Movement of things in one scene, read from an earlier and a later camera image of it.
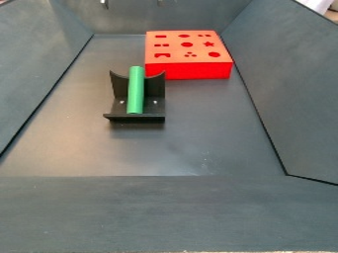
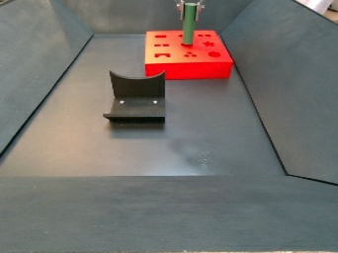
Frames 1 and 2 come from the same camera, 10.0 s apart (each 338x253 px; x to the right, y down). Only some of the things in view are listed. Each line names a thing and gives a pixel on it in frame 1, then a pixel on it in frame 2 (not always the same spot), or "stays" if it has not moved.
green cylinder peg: [135, 90] to [189, 23]
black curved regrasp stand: [154, 100] stays
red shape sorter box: [186, 54] stays
